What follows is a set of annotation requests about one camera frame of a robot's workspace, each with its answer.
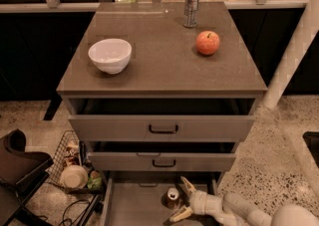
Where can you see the grey railing ledge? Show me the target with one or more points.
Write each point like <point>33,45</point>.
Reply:
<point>92,7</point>

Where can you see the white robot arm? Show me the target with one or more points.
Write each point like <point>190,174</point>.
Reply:
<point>229,209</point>

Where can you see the top grey drawer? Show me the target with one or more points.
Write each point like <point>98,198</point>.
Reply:
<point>161,120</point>

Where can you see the orange soda can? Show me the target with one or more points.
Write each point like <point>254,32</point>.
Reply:
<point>172,198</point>

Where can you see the bottom grey drawer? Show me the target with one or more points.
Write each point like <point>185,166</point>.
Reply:
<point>138,198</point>

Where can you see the red apple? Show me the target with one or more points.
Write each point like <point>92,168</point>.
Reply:
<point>207,43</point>

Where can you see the grey drawer cabinet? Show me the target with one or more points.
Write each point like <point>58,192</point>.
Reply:
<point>165,63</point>

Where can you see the middle grey drawer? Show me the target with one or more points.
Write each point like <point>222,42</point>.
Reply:
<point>162,156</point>

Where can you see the white ceramic bowl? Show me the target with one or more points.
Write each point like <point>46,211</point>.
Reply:
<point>111,56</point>

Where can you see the grey drawer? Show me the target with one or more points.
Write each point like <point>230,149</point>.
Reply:
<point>138,198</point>
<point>162,156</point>
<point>161,120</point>

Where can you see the white cup in basket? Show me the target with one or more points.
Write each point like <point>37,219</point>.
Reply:
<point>74,176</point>

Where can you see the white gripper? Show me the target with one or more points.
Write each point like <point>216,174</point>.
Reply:
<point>203,200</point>

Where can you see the green packet in basket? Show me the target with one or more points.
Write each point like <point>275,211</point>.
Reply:
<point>95,180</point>

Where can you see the brown snack bag in basket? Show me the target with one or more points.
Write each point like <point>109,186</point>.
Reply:
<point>71,154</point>

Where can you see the black chair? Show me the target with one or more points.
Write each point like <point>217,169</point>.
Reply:
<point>21,174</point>

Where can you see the black wire basket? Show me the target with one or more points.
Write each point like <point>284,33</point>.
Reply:
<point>56,169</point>

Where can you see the silver tall can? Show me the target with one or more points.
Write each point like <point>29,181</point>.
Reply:
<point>190,12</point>

